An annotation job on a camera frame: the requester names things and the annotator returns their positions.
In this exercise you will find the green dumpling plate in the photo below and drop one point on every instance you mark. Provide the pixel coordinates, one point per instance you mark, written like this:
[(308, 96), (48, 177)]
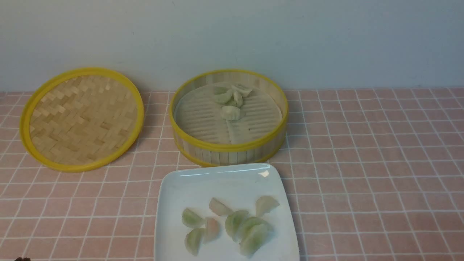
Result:
[(254, 239), (234, 221), (193, 240), (191, 219), (247, 224)]

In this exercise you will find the pink white dumpling plate top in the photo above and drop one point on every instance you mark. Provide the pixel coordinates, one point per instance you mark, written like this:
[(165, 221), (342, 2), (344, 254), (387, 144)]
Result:
[(219, 208)]

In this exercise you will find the yellow rimmed bamboo steamer basket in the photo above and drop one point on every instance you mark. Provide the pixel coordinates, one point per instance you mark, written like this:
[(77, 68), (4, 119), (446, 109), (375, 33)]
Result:
[(206, 139)]

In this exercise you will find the white dumpling in steamer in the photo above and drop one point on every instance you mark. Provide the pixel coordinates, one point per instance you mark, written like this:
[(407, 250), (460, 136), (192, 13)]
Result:
[(243, 90)]

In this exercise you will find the green dumpling plate bottom left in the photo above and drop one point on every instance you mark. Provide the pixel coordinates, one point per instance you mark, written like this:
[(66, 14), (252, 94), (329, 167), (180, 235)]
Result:
[(193, 240)]

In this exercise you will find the white dumpling plate right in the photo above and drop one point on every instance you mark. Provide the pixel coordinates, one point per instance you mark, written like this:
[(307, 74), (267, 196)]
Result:
[(265, 204)]

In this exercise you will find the yellow rimmed bamboo steamer lid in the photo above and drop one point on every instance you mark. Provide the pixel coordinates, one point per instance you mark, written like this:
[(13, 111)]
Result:
[(82, 119)]

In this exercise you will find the green dumpling plate right centre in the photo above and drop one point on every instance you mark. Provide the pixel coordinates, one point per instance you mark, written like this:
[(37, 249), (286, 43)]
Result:
[(247, 224)]

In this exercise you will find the white square plate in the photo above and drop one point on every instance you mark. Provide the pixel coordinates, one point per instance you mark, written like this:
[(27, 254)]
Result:
[(237, 187)]

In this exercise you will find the green dumpling plate bottom right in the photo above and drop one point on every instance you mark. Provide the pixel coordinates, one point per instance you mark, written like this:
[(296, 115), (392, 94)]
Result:
[(254, 239)]

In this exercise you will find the pale green steamed dumpling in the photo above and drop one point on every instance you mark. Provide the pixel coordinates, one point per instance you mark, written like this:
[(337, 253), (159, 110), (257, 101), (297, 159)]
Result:
[(230, 113)]

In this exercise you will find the small pale dumpling in steamer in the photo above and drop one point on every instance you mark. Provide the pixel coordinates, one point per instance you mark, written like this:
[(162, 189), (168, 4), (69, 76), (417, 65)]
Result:
[(237, 99)]

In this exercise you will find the green dumpling in steamer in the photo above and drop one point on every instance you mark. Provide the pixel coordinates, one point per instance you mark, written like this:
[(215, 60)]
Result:
[(222, 96)]

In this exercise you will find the pink dumpling plate middle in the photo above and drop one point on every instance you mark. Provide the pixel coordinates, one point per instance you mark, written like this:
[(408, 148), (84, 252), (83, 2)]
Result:
[(211, 230)]

